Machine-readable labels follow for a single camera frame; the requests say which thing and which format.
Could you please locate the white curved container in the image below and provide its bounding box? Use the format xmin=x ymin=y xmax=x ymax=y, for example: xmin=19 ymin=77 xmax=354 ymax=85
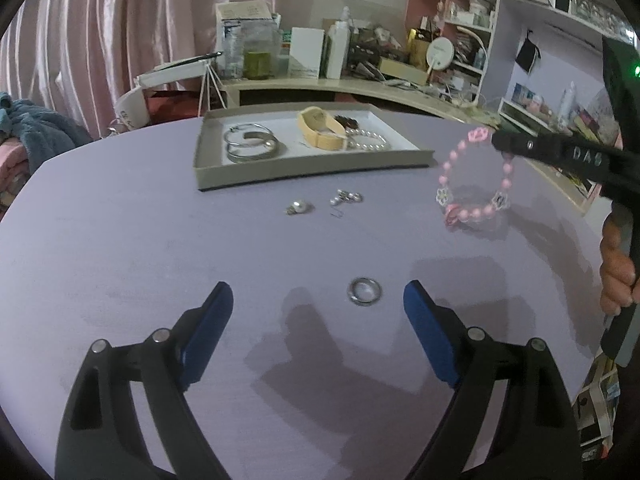
xmin=114 ymin=87 xmax=203 ymax=132

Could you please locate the pink curtain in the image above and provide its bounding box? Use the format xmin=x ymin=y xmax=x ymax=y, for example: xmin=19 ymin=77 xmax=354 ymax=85
xmin=0 ymin=0 xmax=281 ymax=136

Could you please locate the silver band ring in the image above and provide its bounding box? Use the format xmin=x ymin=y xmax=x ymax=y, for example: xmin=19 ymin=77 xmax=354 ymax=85
xmin=347 ymin=277 xmax=383 ymax=307

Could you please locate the grey tray box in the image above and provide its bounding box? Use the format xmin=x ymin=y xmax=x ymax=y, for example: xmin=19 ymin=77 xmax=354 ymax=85
xmin=192 ymin=103 xmax=436 ymax=192

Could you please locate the round white mirror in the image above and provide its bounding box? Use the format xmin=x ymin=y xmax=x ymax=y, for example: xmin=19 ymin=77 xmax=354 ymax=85
xmin=426 ymin=37 xmax=456 ymax=72

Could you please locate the clear acrylic organizer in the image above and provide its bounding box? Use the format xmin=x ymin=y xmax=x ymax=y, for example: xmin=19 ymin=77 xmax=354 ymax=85
xmin=350 ymin=10 xmax=408 ymax=73

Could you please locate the pink blanket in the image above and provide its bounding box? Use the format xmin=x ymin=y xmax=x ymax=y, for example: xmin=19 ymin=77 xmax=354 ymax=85
xmin=0 ymin=140 xmax=31 ymax=201

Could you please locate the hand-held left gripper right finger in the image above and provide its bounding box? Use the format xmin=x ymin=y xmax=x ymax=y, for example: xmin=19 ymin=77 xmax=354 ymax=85
xmin=403 ymin=280 xmax=586 ymax=480

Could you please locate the pink and white shelf unit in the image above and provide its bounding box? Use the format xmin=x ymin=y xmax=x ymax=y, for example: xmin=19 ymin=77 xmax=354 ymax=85
xmin=405 ymin=0 xmax=640 ymax=161

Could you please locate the silver cuff bracelet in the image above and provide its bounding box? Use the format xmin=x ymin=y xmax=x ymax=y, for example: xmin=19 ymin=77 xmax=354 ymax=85
xmin=226 ymin=132 xmax=281 ymax=163

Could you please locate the tall white bottle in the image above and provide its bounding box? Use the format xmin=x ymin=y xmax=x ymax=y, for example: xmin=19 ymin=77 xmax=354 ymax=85
xmin=326 ymin=20 xmax=351 ymax=80

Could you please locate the white flat board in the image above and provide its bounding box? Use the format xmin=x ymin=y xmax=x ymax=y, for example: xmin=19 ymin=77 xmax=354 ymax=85
xmin=136 ymin=52 xmax=223 ymax=87

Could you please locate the clear box with paper label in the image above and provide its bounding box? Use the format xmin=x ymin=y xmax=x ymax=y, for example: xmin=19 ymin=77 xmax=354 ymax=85
xmin=216 ymin=0 xmax=281 ymax=78

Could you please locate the white pearl bracelet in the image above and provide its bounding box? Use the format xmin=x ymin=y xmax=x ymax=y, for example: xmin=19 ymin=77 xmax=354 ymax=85
xmin=345 ymin=127 xmax=391 ymax=152

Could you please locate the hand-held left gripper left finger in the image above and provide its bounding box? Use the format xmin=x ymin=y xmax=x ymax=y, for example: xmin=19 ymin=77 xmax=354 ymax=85
xmin=54 ymin=281 xmax=234 ymax=480

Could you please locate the beige flat box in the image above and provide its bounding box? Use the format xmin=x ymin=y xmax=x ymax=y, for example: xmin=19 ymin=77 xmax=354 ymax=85
xmin=377 ymin=57 xmax=428 ymax=86

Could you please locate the white desktop drawer organizer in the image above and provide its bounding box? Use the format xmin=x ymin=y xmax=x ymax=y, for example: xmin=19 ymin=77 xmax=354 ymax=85
xmin=497 ymin=97 xmax=566 ymax=133

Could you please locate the white spray bottle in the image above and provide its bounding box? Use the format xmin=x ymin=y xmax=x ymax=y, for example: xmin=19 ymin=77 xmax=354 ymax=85
xmin=560 ymin=82 xmax=576 ymax=121

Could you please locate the beige band bracelet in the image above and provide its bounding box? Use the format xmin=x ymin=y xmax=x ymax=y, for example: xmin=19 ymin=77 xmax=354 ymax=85
xmin=297 ymin=106 xmax=350 ymax=152

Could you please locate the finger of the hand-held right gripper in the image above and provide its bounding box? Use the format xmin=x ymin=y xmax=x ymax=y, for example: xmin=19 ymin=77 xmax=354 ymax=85
xmin=491 ymin=129 xmax=618 ymax=182

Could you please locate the blue fluffy blanket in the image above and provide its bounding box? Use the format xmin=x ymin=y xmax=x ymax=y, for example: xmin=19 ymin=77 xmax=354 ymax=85
xmin=0 ymin=92 xmax=93 ymax=161

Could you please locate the person's right hand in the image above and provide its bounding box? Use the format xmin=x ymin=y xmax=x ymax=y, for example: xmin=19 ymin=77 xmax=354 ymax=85
xmin=599 ymin=205 xmax=636 ymax=317

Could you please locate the thin silver bangle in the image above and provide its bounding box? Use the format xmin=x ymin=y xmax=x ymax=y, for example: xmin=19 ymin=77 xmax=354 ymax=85
xmin=223 ymin=124 xmax=273 ymax=147

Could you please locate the clear box of figures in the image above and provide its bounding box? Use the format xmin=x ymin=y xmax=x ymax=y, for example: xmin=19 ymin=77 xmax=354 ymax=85
xmin=570 ymin=0 xmax=631 ymax=41

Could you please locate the pink bead flower bracelet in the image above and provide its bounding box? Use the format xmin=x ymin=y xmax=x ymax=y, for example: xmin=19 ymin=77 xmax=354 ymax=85
xmin=436 ymin=127 xmax=516 ymax=228

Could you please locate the black hanging pouch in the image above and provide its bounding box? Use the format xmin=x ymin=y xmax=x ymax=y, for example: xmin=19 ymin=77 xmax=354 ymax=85
xmin=515 ymin=30 xmax=542 ymax=73

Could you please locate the white carton box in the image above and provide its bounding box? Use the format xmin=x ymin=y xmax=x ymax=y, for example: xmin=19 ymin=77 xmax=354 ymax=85
xmin=289 ymin=27 xmax=326 ymax=80

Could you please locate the small pearl cluster earring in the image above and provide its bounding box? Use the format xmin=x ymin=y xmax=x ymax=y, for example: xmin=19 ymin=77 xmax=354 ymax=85
xmin=327 ymin=188 xmax=363 ymax=221

